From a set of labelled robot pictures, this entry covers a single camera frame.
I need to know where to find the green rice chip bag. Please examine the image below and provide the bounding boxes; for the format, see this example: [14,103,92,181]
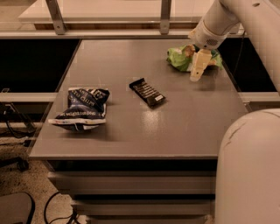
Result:
[166,45,222,72]

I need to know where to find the black snack bar wrapper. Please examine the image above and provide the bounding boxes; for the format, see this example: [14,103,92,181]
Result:
[129,78,165,108]

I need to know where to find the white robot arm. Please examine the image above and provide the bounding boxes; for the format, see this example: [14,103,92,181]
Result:
[190,0,280,224]

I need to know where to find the grey drawer cabinet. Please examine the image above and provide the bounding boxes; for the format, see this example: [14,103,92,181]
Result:
[31,39,246,224]

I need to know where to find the black office chair base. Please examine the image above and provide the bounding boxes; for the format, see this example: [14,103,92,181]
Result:
[0,157,29,172]

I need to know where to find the white raised platform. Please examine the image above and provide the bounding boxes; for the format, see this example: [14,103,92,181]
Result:
[17,0,217,31]

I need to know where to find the metal railing frame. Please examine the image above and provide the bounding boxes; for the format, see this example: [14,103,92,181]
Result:
[0,0,246,39]

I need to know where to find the blue chip bag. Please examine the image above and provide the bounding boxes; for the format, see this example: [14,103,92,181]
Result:
[48,87,110,131]

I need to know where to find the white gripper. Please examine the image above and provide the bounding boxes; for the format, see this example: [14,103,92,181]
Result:
[184,18,229,82]

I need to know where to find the grey chair seat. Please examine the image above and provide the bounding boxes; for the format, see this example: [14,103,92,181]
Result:
[0,192,35,224]

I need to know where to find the black floor cables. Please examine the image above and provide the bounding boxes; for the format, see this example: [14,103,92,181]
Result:
[43,191,81,224]

